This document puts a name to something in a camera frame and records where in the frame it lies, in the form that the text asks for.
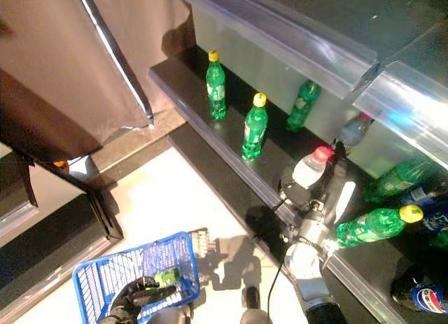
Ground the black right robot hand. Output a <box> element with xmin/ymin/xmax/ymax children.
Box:
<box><xmin>279</xmin><ymin>143</ymin><xmax>356</xmax><ymax>223</ymax></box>

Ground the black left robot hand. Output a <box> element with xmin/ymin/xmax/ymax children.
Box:
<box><xmin>101</xmin><ymin>276</ymin><xmax>178</xmax><ymax>324</ymax></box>

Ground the blue plastic shopping basket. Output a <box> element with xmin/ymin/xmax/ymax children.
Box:
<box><xmin>71</xmin><ymin>231</ymin><xmax>201</xmax><ymax>324</ymax></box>

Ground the green soda bottle yellow cap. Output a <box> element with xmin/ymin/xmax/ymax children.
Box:
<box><xmin>241</xmin><ymin>92</ymin><xmax>269</xmax><ymax>160</ymax></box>
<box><xmin>153</xmin><ymin>267</ymin><xmax>181</xmax><ymax>288</ymax></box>
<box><xmin>205</xmin><ymin>50</ymin><xmax>228</xmax><ymax>121</ymax></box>
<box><xmin>363</xmin><ymin>157</ymin><xmax>445</xmax><ymax>204</ymax></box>
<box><xmin>335</xmin><ymin>204</ymin><xmax>424</xmax><ymax>248</ymax></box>
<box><xmin>286</xmin><ymin>79</ymin><xmax>322</xmax><ymax>133</ymax></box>

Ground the silver left robot leg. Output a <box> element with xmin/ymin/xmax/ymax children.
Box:
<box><xmin>150</xmin><ymin>302</ymin><xmax>193</xmax><ymax>324</ymax></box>

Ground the silver robot leg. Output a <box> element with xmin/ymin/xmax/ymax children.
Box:
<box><xmin>150</xmin><ymin>302</ymin><xmax>193</xmax><ymax>324</ymax></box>
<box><xmin>239</xmin><ymin>285</ymin><xmax>269</xmax><ymax>324</ymax></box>

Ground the black side shelf unit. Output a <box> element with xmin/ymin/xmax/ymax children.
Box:
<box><xmin>0</xmin><ymin>141</ymin><xmax>125</xmax><ymax>324</ymax></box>

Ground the black shelf base plinth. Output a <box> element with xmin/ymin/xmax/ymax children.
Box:
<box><xmin>167</xmin><ymin>122</ymin><xmax>354</xmax><ymax>324</ymax></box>

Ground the silver right robot leg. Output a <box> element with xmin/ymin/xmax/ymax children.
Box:
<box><xmin>239</xmin><ymin>285</ymin><xmax>269</xmax><ymax>324</ymax></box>

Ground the brown fabric curtain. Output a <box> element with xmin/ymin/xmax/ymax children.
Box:
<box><xmin>0</xmin><ymin>0</ymin><xmax>197</xmax><ymax>164</ymax></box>

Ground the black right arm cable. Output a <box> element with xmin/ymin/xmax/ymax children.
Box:
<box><xmin>265</xmin><ymin>197</ymin><xmax>295</xmax><ymax>324</ymax></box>

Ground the overhead shelf clear rail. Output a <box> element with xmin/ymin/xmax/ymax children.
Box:
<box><xmin>167</xmin><ymin>0</ymin><xmax>448</xmax><ymax>160</ymax></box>

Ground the black drink shelf clear rail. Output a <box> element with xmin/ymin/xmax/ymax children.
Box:
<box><xmin>148</xmin><ymin>45</ymin><xmax>448</xmax><ymax>324</ymax></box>

